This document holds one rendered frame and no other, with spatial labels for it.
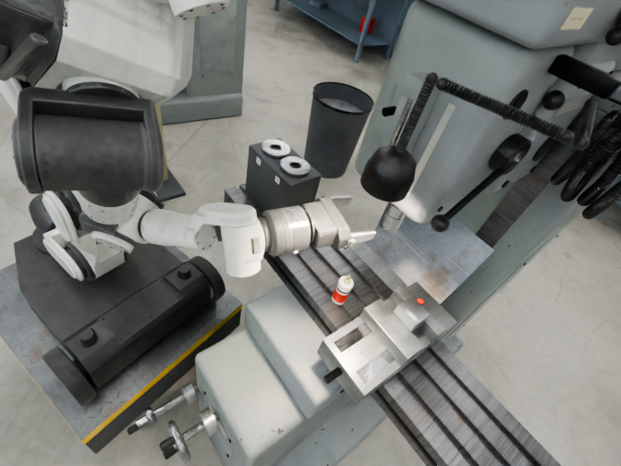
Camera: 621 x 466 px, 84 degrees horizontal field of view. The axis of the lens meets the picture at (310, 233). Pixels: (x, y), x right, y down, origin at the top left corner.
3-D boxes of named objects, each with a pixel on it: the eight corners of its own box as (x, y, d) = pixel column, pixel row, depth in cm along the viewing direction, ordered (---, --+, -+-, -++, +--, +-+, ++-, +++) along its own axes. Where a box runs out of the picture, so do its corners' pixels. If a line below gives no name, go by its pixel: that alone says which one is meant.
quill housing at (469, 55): (419, 235, 62) (535, 47, 40) (345, 169, 72) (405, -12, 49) (474, 204, 73) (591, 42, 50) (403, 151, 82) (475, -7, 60)
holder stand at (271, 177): (281, 231, 111) (291, 182, 97) (244, 190, 121) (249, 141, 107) (310, 218, 118) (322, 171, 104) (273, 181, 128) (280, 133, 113)
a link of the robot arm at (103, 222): (69, 233, 68) (54, 202, 49) (102, 177, 73) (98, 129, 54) (130, 255, 72) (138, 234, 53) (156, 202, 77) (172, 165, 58)
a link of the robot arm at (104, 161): (53, 209, 49) (34, 176, 37) (49, 149, 50) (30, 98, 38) (144, 206, 55) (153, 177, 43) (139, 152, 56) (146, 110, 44)
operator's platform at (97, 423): (6, 337, 158) (-39, 288, 130) (141, 258, 201) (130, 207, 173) (108, 467, 134) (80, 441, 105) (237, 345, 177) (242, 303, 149)
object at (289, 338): (308, 423, 92) (318, 408, 84) (242, 322, 109) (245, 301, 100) (421, 332, 119) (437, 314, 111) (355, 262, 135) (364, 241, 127)
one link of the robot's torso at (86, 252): (56, 262, 119) (29, 177, 82) (113, 233, 132) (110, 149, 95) (85, 295, 118) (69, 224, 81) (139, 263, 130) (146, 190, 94)
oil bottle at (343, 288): (337, 307, 96) (348, 284, 88) (328, 297, 97) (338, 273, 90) (347, 300, 98) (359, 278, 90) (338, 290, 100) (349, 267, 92)
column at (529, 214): (383, 399, 173) (683, 107, 63) (325, 325, 195) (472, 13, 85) (442, 348, 200) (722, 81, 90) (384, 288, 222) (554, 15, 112)
